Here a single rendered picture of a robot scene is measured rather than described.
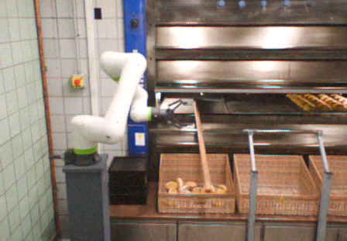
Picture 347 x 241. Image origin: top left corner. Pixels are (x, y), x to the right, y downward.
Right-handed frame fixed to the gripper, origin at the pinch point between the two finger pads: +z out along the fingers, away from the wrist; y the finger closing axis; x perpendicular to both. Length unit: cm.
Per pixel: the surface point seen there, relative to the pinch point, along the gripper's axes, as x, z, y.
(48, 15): -55, -108, -62
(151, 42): -55, -30, -43
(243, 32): -57, 40, -50
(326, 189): 5, 90, 49
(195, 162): -50, 5, 55
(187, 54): -55, -2, -33
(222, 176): -48, 28, 66
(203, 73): -55, 10, -19
